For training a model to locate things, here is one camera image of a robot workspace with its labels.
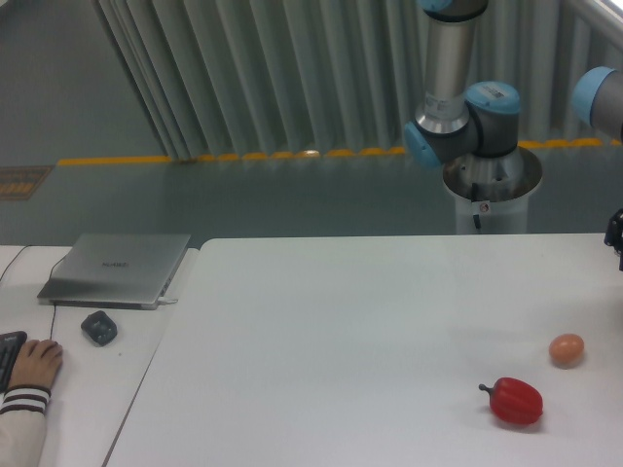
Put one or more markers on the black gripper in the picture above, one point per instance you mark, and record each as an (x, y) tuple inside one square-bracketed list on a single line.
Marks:
[(613, 235)]

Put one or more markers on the cream striped sleeve forearm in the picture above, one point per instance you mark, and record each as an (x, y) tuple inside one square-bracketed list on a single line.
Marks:
[(23, 425)]

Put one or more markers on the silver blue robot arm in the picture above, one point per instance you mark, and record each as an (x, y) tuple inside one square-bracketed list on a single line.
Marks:
[(471, 131)]

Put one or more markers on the red toy pepper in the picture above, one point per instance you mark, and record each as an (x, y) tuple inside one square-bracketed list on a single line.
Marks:
[(514, 401)]

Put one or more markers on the person's right hand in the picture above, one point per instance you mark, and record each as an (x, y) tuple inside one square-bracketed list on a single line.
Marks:
[(37, 365)]

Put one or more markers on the brown egg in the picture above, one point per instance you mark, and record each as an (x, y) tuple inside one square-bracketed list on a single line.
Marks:
[(566, 349)]

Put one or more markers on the pale pleated curtain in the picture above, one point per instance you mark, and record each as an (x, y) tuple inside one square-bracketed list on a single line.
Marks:
[(247, 77)]

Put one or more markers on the white laptop dongle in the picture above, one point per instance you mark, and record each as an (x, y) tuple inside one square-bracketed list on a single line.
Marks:
[(167, 301)]

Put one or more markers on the silver closed laptop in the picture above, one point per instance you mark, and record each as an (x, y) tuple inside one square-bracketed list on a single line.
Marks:
[(116, 270)]

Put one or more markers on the black keyboard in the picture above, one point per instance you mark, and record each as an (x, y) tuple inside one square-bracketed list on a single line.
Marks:
[(10, 345)]

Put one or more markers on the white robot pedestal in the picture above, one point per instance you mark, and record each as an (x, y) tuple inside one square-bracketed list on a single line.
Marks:
[(492, 196)]

